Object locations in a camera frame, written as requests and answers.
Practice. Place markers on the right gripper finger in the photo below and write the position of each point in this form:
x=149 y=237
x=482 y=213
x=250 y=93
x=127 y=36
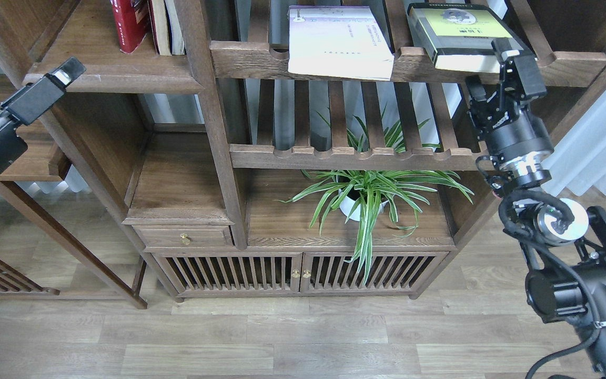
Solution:
x=520 y=78
x=479 y=105

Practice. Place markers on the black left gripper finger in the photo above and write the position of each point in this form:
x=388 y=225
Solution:
x=32 y=101

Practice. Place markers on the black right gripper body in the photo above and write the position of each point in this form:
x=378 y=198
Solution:
x=516 y=140

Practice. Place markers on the green black thick book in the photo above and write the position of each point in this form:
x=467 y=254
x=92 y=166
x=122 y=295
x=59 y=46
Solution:
x=457 y=36

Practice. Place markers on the red paperback book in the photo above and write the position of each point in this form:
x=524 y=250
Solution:
x=132 y=23

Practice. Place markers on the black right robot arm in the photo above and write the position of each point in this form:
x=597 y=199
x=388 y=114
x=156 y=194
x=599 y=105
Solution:
x=563 y=243

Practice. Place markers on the white pleated curtain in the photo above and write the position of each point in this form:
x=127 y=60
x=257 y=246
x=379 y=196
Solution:
x=597 y=142

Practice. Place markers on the white paperback book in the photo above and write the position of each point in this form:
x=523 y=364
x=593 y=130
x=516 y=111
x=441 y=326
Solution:
x=337 y=41

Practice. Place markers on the beige upright book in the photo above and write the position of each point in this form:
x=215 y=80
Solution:
x=160 y=27

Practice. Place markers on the green spider plant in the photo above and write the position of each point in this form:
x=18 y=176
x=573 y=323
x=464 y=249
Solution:
x=398 y=190

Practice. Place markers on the white upright book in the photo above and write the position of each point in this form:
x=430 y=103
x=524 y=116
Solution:
x=177 y=43

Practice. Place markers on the brass drawer knob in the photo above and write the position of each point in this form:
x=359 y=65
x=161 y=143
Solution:
x=184 y=239

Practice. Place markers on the dark wooden bookshelf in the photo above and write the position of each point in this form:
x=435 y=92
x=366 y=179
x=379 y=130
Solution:
x=211 y=143

